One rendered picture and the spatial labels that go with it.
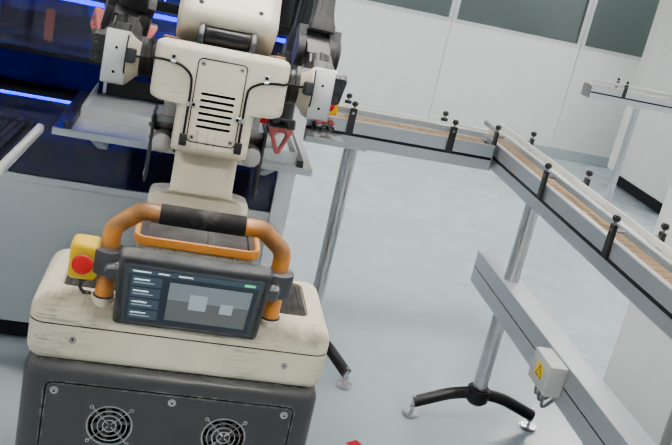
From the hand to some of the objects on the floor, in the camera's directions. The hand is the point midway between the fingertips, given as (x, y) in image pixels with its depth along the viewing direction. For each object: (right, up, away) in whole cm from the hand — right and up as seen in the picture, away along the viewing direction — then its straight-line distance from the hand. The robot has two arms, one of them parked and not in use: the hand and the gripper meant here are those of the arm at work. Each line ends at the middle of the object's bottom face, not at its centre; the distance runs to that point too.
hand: (277, 150), depth 233 cm
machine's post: (-16, -74, +67) cm, 101 cm away
